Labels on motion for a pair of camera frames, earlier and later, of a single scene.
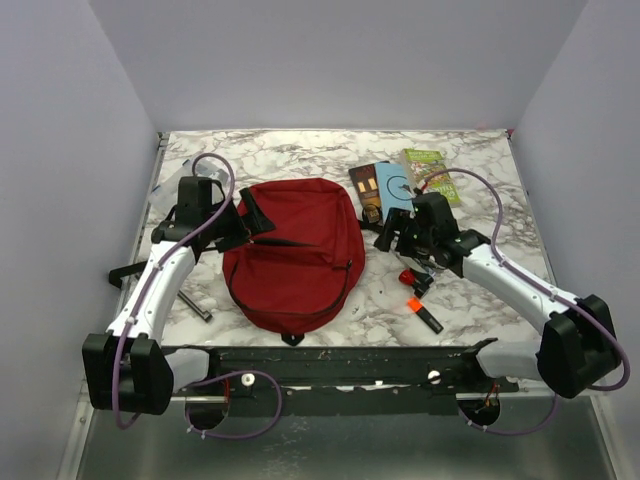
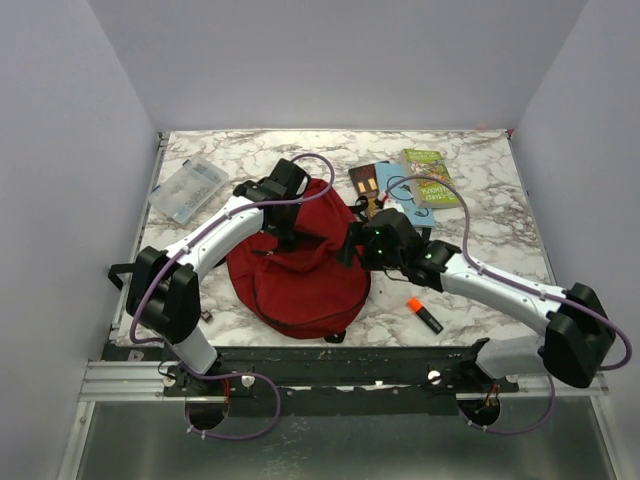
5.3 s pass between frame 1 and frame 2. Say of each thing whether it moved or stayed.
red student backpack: moved
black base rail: stayed
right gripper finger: moved
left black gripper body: moved
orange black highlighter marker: stayed
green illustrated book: stayed
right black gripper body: moved
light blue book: stayed
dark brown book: stayed
